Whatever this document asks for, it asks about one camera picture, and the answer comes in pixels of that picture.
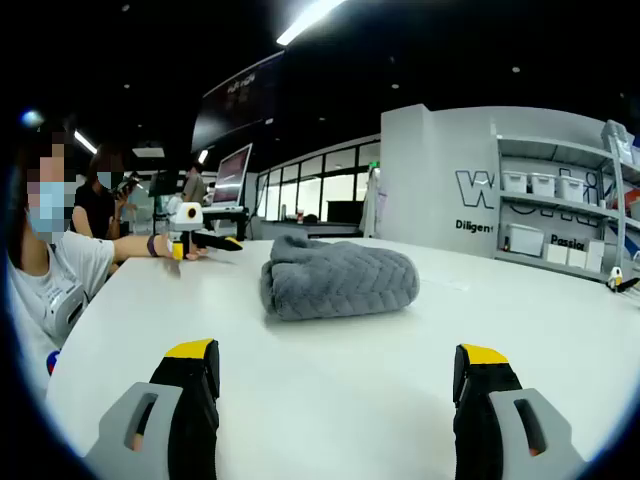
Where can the grey fluffy towel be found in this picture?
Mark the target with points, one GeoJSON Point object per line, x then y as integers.
{"type": "Point", "coordinates": [340, 280]}

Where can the person's left hand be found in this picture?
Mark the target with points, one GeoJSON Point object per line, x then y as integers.
{"type": "Point", "coordinates": [162, 246]}

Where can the purple wristband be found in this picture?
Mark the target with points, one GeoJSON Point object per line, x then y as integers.
{"type": "Point", "coordinates": [151, 245]}

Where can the monitor with pink screen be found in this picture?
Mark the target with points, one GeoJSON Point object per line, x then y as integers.
{"type": "Point", "coordinates": [231, 175]}

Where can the hanging dark display screen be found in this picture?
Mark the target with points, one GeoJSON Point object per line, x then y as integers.
{"type": "Point", "coordinates": [235, 105]}

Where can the short ceiling light strip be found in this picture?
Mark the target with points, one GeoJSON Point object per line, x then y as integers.
{"type": "Point", "coordinates": [85, 142]}

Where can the black monitor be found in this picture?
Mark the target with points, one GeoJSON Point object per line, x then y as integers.
{"type": "Point", "coordinates": [345, 212]}

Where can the grey worn chest device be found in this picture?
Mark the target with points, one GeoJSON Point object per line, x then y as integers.
{"type": "Point", "coordinates": [70, 310]}

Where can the person's white t-shirt torso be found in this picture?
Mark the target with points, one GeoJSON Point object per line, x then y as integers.
{"type": "Point", "coordinates": [45, 280]}

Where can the hanging white garment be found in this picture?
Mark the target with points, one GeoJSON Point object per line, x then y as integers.
{"type": "Point", "coordinates": [371, 200]}

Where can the small white box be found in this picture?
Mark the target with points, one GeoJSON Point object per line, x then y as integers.
{"type": "Point", "coordinates": [595, 256]}
{"type": "Point", "coordinates": [577, 257]}
{"type": "Point", "coordinates": [556, 253]}

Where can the large white storage box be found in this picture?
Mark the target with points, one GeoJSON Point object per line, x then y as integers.
{"type": "Point", "coordinates": [525, 240]}

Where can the idle hand-held gripper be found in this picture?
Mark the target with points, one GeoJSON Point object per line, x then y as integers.
{"type": "Point", "coordinates": [620, 282]}

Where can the long ceiling light strip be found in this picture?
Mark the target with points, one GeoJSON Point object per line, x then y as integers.
{"type": "Point", "coordinates": [307, 22]}

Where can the white storage tub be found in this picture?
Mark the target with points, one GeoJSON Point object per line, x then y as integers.
{"type": "Point", "coordinates": [515, 182]}
{"type": "Point", "coordinates": [542, 185]}
{"type": "Point", "coordinates": [571, 188]}

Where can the grey shelf rack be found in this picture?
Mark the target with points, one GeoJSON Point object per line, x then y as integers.
{"type": "Point", "coordinates": [615, 165]}

